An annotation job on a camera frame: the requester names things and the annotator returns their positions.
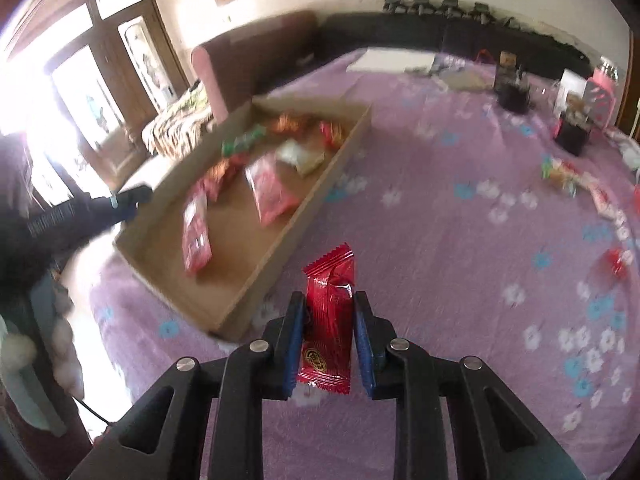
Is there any long pale pink packet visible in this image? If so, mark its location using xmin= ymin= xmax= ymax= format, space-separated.
xmin=202 ymin=155 xmax=248 ymax=201

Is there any white red snack packet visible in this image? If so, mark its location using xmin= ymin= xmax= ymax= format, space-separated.
xmin=607 ymin=205 xmax=635 ymax=241
xmin=580 ymin=175 xmax=615 ymax=217

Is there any cream white snack packet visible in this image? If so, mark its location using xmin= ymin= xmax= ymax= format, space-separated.
xmin=276 ymin=140 xmax=321 ymax=177

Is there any black sofa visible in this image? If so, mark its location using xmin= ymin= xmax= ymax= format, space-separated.
xmin=315 ymin=10 xmax=591 ymax=81

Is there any shallow cardboard box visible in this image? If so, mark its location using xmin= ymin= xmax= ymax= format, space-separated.
xmin=114 ymin=94 xmax=373 ymax=343

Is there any wooden glass door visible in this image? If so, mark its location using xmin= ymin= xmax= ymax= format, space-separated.
xmin=45 ymin=0 xmax=193 ymax=161

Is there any clear yellow cake packet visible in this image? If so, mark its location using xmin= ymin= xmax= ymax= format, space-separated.
xmin=542 ymin=157 xmax=583 ymax=193

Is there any light fluffy garment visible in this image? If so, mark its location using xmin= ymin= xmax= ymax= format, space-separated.
xmin=0 ymin=260 xmax=86 ymax=431

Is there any white cloth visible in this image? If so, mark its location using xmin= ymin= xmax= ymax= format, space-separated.
xmin=617 ymin=132 xmax=640 ymax=168

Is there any purple floral tablecloth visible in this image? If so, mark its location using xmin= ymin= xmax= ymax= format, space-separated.
xmin=65 ymin=47 xmax=640 ymax=480

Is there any black cylinder with wooden top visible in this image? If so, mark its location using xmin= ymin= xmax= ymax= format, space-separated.
xmin=554 ymin=95 xmax=596 ymax=157
xmin=494 ymin=51 xmax=532 ymax=113

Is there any pink white clear packet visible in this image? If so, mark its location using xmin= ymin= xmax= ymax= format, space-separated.
xmin=245 ymin=152 xmax=301 ymax=226

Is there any striped patterned blanket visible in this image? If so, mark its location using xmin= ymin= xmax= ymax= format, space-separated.
xmin=142 ymin=80 xmax=216 ymax=156

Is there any small red foil candy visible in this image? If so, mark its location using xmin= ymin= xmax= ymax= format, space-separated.
xmin=602 ymin=247 xmax=633 ymax=278

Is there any dark red gold-print packet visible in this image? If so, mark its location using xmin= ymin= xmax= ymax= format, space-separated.
xmin=318 ymin=120 xmax=348 ymax=151

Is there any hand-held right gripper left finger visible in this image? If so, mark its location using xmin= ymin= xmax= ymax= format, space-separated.
xmin=67 ymin=291 xmax=307 ymax=480

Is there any green candy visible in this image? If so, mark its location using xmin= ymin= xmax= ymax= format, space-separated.
xmin=221 ymin=127 xmax=266 ymax=157

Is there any long red green-logo packet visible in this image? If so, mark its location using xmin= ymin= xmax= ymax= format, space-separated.
xmin=181 ymin=182 xmax=213 ymax=273

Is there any wooden furniture frame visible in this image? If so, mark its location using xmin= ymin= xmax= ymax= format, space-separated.
xmin=615 ymin=30 xmax=640 ymax=136

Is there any small red logo packet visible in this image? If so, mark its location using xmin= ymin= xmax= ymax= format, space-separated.
xmin=296 ymin=242 xmax=357 ymax=395

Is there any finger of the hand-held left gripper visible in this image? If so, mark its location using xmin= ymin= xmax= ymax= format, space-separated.
xmin=107 ymin=185 xmax=153 ymax=222

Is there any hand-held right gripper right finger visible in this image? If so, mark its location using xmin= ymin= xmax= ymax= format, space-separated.
xmin=352 ymin=290 xmax=588 ymax=480

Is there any black cable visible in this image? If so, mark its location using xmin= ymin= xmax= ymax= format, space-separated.
xmin=74 ymin=394 xmax=113 ymax=428

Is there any pink thermos bottle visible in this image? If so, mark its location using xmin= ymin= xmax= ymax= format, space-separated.
xmin=585 ymin=59 xmax=621 ymax=126

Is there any pink upholstered chair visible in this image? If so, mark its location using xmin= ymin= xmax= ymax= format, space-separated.
xmin=191 ymin=10 xmax=321 ymax=121

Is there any large red gold-print packet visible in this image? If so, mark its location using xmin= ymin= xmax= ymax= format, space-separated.
xmin=270 ymin=112 xmax=313 ymax=136

